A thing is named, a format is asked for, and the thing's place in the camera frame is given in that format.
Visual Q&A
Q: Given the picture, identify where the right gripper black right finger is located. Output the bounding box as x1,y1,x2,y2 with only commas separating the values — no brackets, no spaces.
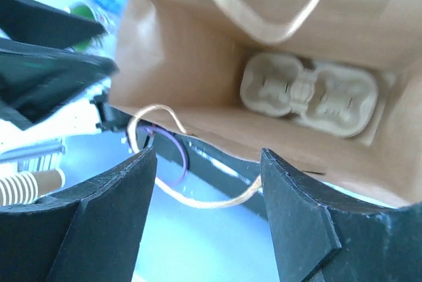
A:
260,148,421,281

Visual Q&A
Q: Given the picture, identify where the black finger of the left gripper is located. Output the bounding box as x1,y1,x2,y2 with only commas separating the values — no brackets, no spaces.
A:
1,50,117,130
1,0,105,48

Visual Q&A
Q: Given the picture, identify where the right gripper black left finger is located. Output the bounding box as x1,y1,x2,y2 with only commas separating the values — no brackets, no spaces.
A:
1,148,157,282

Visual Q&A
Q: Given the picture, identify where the single pulp cup carrier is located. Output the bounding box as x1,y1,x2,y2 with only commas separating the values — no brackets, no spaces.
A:
239,53,378,138

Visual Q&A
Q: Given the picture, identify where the brown paper bag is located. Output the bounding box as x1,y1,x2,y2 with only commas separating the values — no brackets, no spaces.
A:
110,0,421,207

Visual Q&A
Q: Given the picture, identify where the green cup at edge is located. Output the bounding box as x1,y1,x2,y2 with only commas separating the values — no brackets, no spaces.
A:
67,3,100,51

